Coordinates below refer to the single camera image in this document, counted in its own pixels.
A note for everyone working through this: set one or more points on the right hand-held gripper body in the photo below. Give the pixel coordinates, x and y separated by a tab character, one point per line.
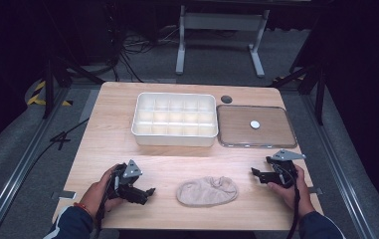
284	172

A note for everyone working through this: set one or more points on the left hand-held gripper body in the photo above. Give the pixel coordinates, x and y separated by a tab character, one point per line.
127	181

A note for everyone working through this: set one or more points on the beige sock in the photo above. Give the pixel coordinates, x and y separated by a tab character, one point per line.
207	192

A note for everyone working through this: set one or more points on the white compartment storage box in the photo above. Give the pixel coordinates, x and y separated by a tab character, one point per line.
175	136

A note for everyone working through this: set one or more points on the person's right hand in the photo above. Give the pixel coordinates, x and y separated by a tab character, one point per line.
301	195

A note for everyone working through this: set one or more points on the person's left hand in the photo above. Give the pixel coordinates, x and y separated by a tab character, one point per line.
95	195

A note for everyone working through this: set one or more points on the grey tape piece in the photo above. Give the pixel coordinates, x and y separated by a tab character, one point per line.
315	190
64	195

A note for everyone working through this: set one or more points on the white round disc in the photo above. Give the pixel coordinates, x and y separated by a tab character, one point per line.
255	124

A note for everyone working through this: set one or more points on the clear plastic lid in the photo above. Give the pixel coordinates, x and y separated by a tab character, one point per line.
236	127

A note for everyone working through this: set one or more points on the black tape cross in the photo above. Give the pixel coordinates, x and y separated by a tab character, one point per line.
60	139

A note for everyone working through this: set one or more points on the black metal stand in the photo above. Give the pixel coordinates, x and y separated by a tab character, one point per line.
319	93
49	89

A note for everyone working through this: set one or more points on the aluminium floor rail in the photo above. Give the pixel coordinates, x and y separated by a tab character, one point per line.
18	172
339	172

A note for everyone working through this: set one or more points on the white metal desk frame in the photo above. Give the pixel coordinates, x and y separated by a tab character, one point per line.
222	21

